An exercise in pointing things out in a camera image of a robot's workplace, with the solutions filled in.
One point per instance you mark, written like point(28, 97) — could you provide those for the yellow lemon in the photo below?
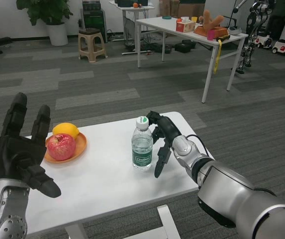
point(65, 129)

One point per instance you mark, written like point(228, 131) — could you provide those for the small white toy car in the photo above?
point(262, 41)

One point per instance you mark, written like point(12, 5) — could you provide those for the black box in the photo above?
point(185, 46)

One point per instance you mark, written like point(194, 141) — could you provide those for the green plant in white pot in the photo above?
point(56, 35)

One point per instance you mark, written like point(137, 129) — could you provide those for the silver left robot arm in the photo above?
point(5, 219)

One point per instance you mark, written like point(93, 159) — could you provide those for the yellow cup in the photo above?
point(194, 19)

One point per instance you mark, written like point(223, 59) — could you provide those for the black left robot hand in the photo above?
point(15, 156)

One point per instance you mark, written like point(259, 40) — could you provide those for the red tissue box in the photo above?
point(184, 27)

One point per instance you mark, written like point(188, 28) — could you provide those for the yellow tape measure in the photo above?
point(223, 37)

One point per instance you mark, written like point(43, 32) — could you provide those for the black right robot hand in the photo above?
point(168, 128)

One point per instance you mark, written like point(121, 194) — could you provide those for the long white table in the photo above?
point(157, 22)

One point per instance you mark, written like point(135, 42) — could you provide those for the orange flat box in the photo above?
point(221, 32)

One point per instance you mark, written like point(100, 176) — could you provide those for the brown plush toy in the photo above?
point(208, 21)

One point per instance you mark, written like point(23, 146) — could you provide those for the cardboard box green stripe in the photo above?
point(192, 10)

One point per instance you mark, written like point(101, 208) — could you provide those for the black computer tower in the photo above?
point(92, 20)

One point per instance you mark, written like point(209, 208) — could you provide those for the brown paper bags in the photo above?
point(168, 8)

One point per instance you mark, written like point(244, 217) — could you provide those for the teal round lid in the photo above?
point(167, 17)

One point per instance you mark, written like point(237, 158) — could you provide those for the orange round plate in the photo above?
point(81, 145)

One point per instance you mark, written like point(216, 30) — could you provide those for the silver black humanoid robot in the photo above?
point(253, 17)

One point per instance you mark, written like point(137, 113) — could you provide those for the clear water bottle green label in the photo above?
point(142, 149)

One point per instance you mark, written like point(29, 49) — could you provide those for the black striped equipment case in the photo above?
point(91, 5)

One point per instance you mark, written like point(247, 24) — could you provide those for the white grey device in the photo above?
point(234, 31)

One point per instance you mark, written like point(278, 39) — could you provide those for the white table base frame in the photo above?
point(168, 224)

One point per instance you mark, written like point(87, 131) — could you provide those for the white standing desk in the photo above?
point(126, 8)

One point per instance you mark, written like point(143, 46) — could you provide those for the beige plastic stool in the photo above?
point(91, 32)

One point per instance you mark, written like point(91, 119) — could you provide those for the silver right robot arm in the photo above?
point(226, 189)

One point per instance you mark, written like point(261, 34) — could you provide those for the red apple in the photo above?
point(61, 147)

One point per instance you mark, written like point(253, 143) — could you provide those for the black equipment boxes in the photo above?
point(123, 3)

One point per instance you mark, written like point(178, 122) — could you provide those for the pink cup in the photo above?
point(211, 35)

